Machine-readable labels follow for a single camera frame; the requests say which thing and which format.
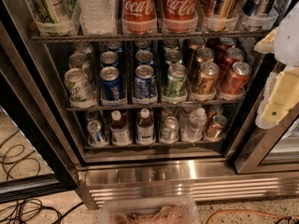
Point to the white green can front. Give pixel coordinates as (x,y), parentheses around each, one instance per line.
(78,85)

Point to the green drink can top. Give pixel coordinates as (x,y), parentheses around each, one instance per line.
(53,12)

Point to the right coca-cola bottle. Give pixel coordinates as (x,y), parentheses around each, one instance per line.
(178,15)

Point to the blue can bottom shelf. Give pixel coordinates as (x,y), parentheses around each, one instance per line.
(97,137)

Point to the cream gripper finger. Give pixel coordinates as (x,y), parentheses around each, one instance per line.
(267,44)
(280,95)

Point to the clear water bottle top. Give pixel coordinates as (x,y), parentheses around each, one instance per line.
(96,17)

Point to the orange can second row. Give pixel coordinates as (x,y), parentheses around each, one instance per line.
(201,55)

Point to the tea bottle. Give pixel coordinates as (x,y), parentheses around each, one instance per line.
(145,127)
(119,129)

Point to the left tea bottle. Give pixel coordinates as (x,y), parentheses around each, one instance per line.
(119,129)

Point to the clear plastic bin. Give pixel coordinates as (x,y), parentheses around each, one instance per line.
(157,210)

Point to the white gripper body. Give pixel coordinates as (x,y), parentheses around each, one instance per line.
(288,36)

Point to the coca-cola bottle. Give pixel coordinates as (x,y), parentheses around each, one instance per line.
(138,14)
(178,15)

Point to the orange can bottom shelf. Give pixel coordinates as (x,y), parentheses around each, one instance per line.
(216,126)

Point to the orange soda can front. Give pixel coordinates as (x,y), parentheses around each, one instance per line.
(205,78)

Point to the stainless steel fridge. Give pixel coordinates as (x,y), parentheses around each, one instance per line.
(34,97)

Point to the blue patterned can front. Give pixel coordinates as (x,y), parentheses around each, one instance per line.
(145,82)

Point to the blue pepsi can front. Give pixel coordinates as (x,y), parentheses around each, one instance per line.
(111,82)

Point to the green soda can front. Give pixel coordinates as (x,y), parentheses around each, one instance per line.
(175,85)

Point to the right tea bottle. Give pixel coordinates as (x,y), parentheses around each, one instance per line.
(145,127)

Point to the small water bottle bottom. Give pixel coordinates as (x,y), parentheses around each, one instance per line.
(195,125)

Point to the silver can bottom shelf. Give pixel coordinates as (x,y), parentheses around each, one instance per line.
(169,130)

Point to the red can second row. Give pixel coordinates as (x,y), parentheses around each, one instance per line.
(229,57)

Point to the red soda can front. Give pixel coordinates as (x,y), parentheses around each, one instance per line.
(236,77)

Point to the left coca-cola bottle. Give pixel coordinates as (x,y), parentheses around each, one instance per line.
(138,14)

